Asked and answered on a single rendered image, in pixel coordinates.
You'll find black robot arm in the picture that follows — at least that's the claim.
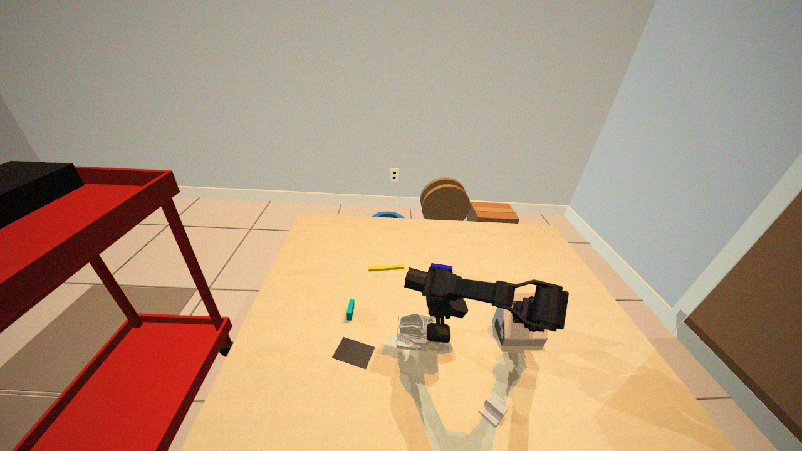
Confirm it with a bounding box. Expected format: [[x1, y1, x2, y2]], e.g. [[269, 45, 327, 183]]
[[404, 267, 569, 332]]

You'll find teal rectangular block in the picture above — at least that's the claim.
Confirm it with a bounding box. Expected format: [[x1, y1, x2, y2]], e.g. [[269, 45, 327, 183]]
[[346, 299, 355, 320]]

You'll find yellow flat bar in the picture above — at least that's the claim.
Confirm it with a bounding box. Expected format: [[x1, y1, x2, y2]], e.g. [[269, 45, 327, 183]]
[[368, 264, 404, 271]]

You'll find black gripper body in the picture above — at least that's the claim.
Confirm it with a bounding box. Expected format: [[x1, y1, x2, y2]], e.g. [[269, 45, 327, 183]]
[[427, 300, 452, 343]]

